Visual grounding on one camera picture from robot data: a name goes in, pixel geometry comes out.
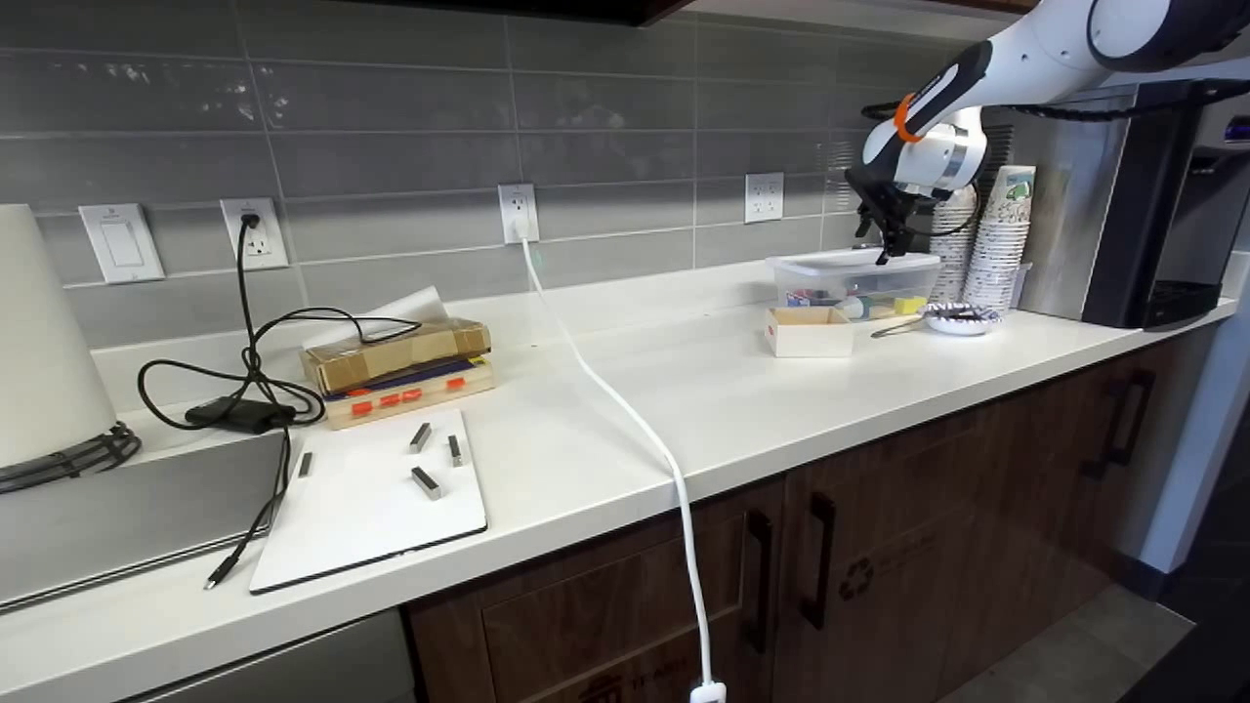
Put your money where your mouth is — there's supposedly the black coffee machine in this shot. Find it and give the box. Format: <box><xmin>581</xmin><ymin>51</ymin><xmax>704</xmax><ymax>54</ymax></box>
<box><xmin>1081</xmin><ymin>74</ymin><xmax>1250</xmax><ymax>331</ymax></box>

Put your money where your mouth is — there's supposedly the white flat board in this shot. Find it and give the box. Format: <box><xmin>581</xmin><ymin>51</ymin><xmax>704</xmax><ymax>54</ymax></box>
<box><xmin>247</xmin><ymin>405</ymin><xmax>493</xmax><ymax>596</ymax></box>

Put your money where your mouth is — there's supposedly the black power adapter brick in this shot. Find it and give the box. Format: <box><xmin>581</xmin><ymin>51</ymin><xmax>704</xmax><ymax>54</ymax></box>
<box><xmin>184</xmin><ymin>395</ymin><xmax>301</xmax><ymax>436</ymax></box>

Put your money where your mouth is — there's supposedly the clear plastic box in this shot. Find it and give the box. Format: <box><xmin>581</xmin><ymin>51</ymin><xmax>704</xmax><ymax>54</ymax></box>
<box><xmin>769</xmin><ymin>267</ymin><xmax>937</xmax><ymax>327</ymax></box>

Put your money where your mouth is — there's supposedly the black wire rack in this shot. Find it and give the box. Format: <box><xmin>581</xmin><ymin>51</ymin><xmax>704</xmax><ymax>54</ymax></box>
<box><xmin>0</xmin><ymin>418</ymin><xmax>145</xmax><ymax>497</ymax></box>

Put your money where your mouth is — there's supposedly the orange cable strap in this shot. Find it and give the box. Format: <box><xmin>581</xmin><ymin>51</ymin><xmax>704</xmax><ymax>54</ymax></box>
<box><xmin>889</xmin><ymin>89</ymin><xmax>926</xmax><ymax>149</ymax></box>

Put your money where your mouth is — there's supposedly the white cone shaped cover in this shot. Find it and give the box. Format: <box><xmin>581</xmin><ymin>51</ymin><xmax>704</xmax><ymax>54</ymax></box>
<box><xmin>0</xmin><ymin>201</ymin><xmax>123</xmax><ymax>471</ymax></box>

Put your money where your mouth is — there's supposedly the patterned paper cup stack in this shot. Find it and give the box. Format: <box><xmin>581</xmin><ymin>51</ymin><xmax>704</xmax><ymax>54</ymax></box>
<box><xmin>965</xmin><ymin>160</ymin><xmax>1045</xmax><ymax>315</ymax></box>
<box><xmin>929</xmin><ymin>185</ymin><xmax>982</xmax><ymax>304</ymax></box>

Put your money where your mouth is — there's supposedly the white power cable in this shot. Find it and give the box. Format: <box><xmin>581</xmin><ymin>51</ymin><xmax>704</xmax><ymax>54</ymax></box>
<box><xmin>512</xmin><ymin>227</ymin><xmax>730</xmax><ymax>703</ymax></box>

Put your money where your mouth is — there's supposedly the flat box with orange marks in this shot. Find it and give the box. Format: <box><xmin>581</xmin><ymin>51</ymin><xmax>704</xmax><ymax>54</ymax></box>
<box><xmin>318</xmin><ymin>361</ymin><xmax>506</xmax><ymax>434</ymax></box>

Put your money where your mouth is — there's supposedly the white plastic box lid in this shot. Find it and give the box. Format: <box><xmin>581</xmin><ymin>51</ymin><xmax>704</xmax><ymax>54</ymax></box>
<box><xmin>765</xmin><ymin>248</ymin><xmax>946</xmax><ymax>287</ymax></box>

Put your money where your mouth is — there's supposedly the white outlet with black plug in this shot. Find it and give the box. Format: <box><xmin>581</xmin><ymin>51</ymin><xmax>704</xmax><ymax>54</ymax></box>
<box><xmin>214</xmin><ymin>194</ymin><xmax>295</xmax><ymax>274</ymax></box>

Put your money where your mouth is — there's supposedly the beige wooden block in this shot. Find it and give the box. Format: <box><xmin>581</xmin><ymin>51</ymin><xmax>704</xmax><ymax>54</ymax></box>
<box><xmin>764</xmin><ymin>304</ymin><xmax>859</xmax><ymax>362</ymax></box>

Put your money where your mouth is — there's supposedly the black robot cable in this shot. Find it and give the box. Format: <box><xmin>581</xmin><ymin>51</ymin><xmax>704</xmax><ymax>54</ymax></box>
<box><xmin>859</xmin><ymin>74</ymin><xmax>1250</xmax><ymax>128</ymax></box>

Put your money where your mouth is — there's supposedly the grey dishwasher front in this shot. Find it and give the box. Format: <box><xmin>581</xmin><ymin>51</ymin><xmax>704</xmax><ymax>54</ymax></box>
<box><xmin>123</xmin><ymin>604</ymin><xmax>422</xmax><ymax>703</ymax></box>

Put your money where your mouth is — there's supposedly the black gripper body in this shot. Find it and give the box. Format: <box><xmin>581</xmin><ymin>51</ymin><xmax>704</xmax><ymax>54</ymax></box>
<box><xmin>844</xmin><ymin>163</ymin><xmax>929</xmax><ymax>248</ymax></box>

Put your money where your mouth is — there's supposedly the small white dish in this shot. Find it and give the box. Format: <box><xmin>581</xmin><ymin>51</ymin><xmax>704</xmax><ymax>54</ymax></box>
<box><xmin>918</xmin><ymin>301</ymin><xmax>1002</xmax><ymax>345</ymax></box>

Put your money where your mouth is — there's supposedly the black cabinet handle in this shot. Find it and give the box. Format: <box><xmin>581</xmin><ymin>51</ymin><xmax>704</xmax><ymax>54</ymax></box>
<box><xmin>1101</xmin><ymin>367</ymin><xmax>1161</xmax><ymax>471</ymax></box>
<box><xmin>739</xmin><ymin>505</ymin><xmax>778</xmax><ymax>655</ymax></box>
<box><xmin>792</xmin><ymin>487</ymin><xmax>840</xmax><ymax>634</ymax></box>

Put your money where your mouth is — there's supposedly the black power cable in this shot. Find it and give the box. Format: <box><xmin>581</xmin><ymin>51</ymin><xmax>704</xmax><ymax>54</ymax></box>
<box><xmin>132</xmin><ymin>212</ymin><xmax>432</xmax><ymax>593</ymax></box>

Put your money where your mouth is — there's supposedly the white light switch plate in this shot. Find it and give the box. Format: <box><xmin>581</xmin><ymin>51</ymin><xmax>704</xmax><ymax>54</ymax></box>
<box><xmin>75</xmin><ymin>201</ymin><xmax>167</xmax><ymax>287</ymax></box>

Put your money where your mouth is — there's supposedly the brown wooden cabinet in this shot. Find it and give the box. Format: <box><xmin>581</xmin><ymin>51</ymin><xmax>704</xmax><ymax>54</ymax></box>
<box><xmin>400</xmin><ymin>323</ymin><xmax>1231</xmax><ymax>703</ymax></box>

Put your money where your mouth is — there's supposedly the white empty wall outlet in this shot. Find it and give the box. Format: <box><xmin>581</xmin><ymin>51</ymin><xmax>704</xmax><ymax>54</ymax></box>
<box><xmin>743</xmin><ymin>173</ymin><xmax>791</xmax><ymax>227</ymax></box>

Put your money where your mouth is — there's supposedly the thin wooden stick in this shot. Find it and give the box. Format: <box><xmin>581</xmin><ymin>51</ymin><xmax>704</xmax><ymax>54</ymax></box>
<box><xmin>869</xmin><ymin>310</ymin><xmax>935</xmax><ymax>345</ymax></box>

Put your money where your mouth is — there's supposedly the white paper sheet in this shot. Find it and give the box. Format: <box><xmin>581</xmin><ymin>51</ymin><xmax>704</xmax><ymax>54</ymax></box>
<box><xmin>309</xmin><ymin>287</ymin><xmax>454</xmax><ymax>352</ymax></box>

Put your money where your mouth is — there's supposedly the brown cardboard box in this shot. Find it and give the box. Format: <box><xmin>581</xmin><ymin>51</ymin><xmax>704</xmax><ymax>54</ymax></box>
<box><xmin>296</xmin><ymin>314</ymin><xmax>499</xmax><ymax>400</ymax></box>

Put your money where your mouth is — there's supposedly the grey metal sink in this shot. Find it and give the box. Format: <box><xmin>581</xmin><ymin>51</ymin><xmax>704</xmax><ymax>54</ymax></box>
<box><xmin>0</xmin><ymin>434</ymin><xmax>296</xmax><ymax>616</ymax></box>

